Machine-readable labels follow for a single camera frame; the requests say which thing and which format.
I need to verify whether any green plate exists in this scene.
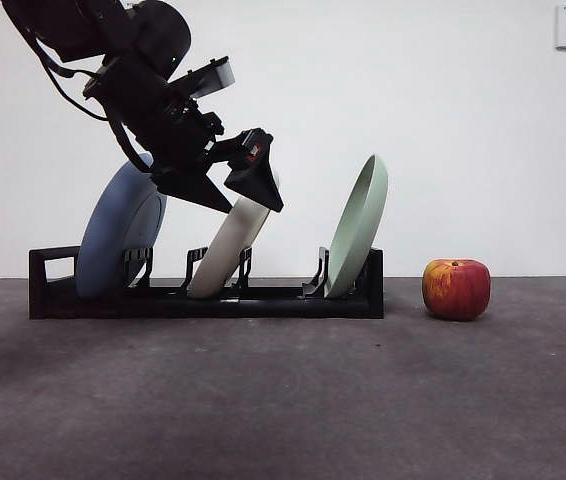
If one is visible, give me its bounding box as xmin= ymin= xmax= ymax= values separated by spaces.
xmin=323 ymin=153 xmax=391 ymax=300

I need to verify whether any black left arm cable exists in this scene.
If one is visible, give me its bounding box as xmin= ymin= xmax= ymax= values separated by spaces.
xmin=25 ymin=27 xmax=157 ymax=174

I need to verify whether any cream yellow plate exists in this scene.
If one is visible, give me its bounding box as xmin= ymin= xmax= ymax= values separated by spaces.
xmin=187 ymin=167 xmax=280 ymax=300

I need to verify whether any blue plate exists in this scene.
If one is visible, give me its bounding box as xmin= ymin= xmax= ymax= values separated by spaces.
xmin=75 ymin=152 xmax=169 ymax=300

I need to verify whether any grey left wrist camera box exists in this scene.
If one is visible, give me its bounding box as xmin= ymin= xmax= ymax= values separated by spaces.
xmin=167 ymin=56 xmax=237 ymax=101

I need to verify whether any black plate rack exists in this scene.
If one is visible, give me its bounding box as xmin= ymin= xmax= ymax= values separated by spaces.
xmin=28 ymin=244 xmax=386 ymax=320

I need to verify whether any red yellow apple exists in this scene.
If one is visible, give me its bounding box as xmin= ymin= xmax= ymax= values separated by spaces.
xmin=422 ymin=257 xmax=493 ymax=322

